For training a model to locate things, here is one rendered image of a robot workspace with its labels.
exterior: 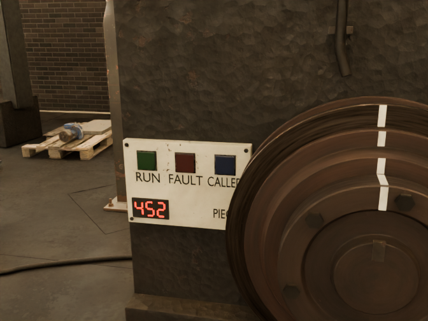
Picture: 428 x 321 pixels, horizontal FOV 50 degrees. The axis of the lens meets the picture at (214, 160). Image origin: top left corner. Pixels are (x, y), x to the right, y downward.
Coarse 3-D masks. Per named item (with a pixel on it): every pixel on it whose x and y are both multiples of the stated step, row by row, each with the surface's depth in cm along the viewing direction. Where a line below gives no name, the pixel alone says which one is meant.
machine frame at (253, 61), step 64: (128, 0) 85; (192, 0) 82; (256, 0) 80; (320, 0) 78; (384, 0) 76; (128, 64) 88; (192, 64) 86; (256, 64) 83; (320, 64) 81; (384, 64) 79; (128, 128) 92; (192, 128) 90; (256, 128) 87; (192, 256) 98; (128, 320) 100; (192, 320) 96; (256, 320) 94
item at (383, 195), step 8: (384, 112) 66; (384, 120) 67; (384, 136) 66; (384, 144) 66; (384, 160) 65; (384, 168) 65; (384, 176) 64; (384, 184) 61; (384, 192) 61; (384, 200) 62; (384, 208) 62
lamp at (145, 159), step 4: (140, 152) 91; (144, 152) 91; (148, 152) 91; (152, 152) 90; (140, 156) 91; (144, 156) 91; (148, 156) 91; (152, 156) 90; (140, 160) 91; (144, 160) 91; (148, 160) 91; (152, 160) 91; (140, 164) 92; (144, 164) 91; (148, 164) 91; (152, 164) 91; (140, 168) 92; (144, 168) 92; (148, 168) 91; (152, 168) 91
